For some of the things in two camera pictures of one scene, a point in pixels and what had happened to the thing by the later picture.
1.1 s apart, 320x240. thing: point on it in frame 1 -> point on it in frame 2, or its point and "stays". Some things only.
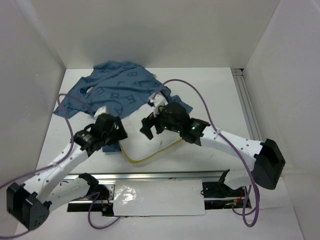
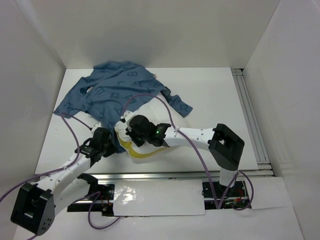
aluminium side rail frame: (247, 105) stays
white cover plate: (156, 197) stays
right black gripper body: (163, 123) -> (139, 139)
